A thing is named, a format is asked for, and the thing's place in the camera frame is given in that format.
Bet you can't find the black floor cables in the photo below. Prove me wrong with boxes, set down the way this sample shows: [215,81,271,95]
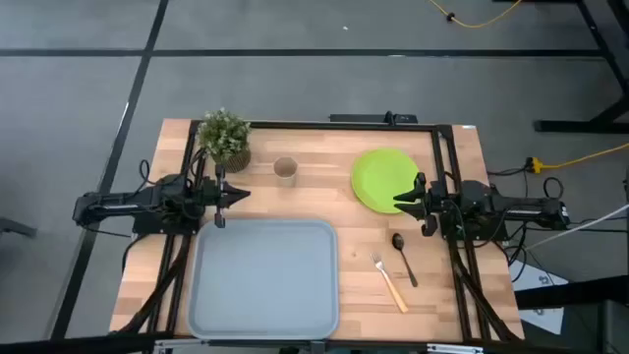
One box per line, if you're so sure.
[486,166,629,284]

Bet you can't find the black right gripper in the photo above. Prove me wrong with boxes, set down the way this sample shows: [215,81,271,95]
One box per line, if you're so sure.
[392,171,451,238]

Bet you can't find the yellow cable with plug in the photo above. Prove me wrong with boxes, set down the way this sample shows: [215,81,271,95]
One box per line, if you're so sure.
[526,142,629,174]

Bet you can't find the dark metal spoon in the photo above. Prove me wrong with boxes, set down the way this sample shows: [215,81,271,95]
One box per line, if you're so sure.
[391,232,420,289]

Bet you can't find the fork with wooden handle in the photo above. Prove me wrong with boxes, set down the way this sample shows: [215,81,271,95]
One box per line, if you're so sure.
[370,252,410,315]

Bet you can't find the potted artificial plant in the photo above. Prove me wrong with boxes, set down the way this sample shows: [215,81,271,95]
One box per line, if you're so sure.
[195,107,253,174]

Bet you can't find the brown paper cup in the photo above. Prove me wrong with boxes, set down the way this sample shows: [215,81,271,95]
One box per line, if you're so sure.
[272,155,299,189]

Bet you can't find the black cable bundle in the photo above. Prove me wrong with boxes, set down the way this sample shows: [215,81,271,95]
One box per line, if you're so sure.
[449,239,523,343]
[116,233,198,336]

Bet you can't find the black aluminium table frame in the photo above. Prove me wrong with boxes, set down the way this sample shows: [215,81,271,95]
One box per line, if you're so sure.
[110,119,525,345]

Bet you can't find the white cable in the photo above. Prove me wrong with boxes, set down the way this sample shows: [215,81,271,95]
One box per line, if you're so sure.
[526,203,629,252]

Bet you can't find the white paper sheet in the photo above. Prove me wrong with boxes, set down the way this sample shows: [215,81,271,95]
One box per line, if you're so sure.
[508,259,570,336]

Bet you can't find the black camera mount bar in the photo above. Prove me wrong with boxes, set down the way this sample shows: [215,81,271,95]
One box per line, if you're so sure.
[328,111,420,125]

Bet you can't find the yellow cable with black knob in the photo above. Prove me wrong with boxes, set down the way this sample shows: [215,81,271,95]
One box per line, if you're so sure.
[426,0,523,30]

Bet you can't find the lime green plate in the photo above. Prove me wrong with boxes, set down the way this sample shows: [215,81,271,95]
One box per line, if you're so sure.
[350,147,422,215]

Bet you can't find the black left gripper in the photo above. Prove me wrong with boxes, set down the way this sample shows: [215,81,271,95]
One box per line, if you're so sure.
[198,164,253,229]

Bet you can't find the black stand frame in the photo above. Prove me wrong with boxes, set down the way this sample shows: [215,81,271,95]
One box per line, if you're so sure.
[493,0,629,134]

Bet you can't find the grey plastic tray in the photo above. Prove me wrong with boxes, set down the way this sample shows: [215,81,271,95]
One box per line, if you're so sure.
[186,218,341,341]

